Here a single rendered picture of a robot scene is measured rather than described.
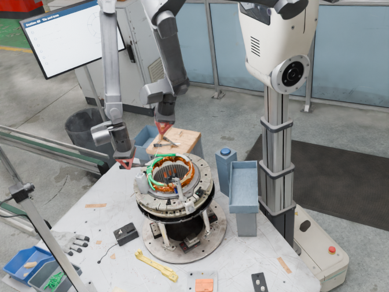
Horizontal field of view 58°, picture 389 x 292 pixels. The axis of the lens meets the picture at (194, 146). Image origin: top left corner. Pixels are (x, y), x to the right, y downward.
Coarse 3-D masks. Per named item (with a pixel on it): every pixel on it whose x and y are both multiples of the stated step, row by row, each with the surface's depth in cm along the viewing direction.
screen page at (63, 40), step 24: (96, 0) 201; (24, 24) 186; (48, 24) 192; (72, 24) 198; (96, 24) 205; (48, 48) 196; (72, 48) 203; (96, 48) 210; (120, 48) 218; (48, 72) 201
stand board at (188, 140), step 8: (176, 128) 175; (168, 136) 171; (176, 136) 170; (184, 136) 169; (192, 136) 168; (200, 136) 170; (152, 144) 168; (176, 144) 165; (184, 144) 164; (192, 144) 163; (152, 152) 165; (160, 152) 162; (168, 152) 161; (176, 152) 160; (184, 152) 159
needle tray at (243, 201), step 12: (240, 168) 151; (252, 168) 151; (240, 180) 146; (252, 180) 145; (240, 192) 141; (252, 192) 140; (240, 204) 136; (252, 204) 135; (240, 216) 145; (252, 216) 144; (240, 228) 150; (252, 228) 149
